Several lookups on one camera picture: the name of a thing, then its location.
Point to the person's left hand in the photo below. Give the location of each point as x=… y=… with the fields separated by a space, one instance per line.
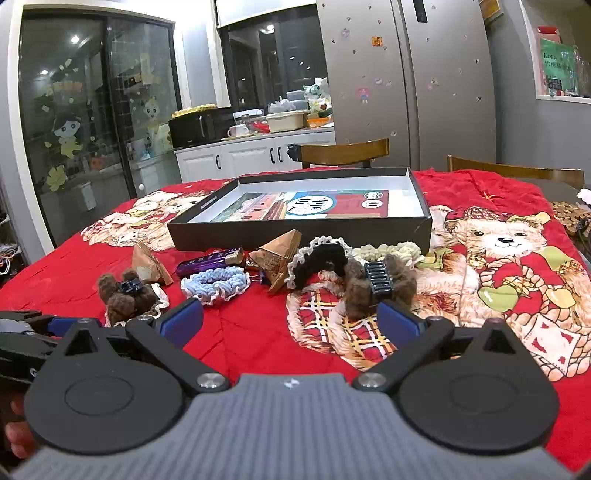
x=18 y=438

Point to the black shallow cardboard box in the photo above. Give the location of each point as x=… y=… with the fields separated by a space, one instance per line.
x=277 y=235

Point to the white roller blind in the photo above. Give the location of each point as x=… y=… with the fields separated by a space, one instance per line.
x=263 y=11

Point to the glass sliding door with stickers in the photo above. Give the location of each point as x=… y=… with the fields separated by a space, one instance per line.
x=92 y=138

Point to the white cup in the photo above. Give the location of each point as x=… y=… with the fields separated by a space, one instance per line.
x=238 y=130

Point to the red plastic item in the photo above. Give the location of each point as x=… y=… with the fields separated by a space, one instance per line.
x=261 y=128

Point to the dark kitchen window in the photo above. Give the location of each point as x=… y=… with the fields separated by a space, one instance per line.
x=277 y=60

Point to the silver refrigerator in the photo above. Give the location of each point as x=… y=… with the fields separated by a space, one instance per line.
x=438 y=92

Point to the light blue knitted scrunchie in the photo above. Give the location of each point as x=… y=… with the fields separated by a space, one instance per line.
x=212 y=279

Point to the large brown fuzzy hair claw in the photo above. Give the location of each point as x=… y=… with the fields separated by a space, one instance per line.
x=355 y=295

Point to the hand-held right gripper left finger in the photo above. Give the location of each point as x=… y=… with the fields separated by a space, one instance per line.
x=180 y=321

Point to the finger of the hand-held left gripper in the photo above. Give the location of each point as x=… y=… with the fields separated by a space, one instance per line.
x=69 y=326
x=21 y=316

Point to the beige plastic basin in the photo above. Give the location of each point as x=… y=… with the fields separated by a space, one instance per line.
x=286 y=123

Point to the black microwave oven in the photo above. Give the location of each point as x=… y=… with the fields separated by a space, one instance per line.
x=198 y=127

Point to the purple candy bar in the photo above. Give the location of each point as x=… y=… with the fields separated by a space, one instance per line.
x=207 y=263

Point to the yellow wall sign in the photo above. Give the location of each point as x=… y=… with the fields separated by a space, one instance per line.
x=489 y=9

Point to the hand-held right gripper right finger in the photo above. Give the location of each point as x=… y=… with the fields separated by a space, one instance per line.
x=399 y=323

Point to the wooden chair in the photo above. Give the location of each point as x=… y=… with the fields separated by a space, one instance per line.
x=508 y=168
x=341 y=152

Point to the brown paper pyramid packet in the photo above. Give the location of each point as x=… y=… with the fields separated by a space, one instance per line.
x=272 y=263
x=147 y=265

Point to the orange container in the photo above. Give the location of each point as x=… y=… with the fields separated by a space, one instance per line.
x=319 y=122

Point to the wooden bead coaster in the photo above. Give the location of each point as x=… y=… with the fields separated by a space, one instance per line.
x=570 y=217

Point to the printed white green bag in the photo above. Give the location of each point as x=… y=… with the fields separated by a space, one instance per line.
x=316 y=88

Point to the small brown fuzzy hair claw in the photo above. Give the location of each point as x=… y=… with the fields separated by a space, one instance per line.
x=115 y=304

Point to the cream knitted scrunchie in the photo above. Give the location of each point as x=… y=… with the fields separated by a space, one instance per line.
x=397 y=253

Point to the row of yellow balls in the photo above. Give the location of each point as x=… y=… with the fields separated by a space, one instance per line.
x=194 y=110

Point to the white plastic bag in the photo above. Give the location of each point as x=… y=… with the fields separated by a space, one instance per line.
x=282 y=106

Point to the white kitchen cabinet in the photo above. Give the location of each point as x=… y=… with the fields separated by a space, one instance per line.
x=244 y=157

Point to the small black object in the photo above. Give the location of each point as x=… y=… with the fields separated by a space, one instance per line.
x=294 y=152

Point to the black scrunchie with white trim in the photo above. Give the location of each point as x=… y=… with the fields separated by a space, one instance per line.
x=323 y=256

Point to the red printed bear blanket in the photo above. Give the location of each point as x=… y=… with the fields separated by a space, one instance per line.
x=258 y=332

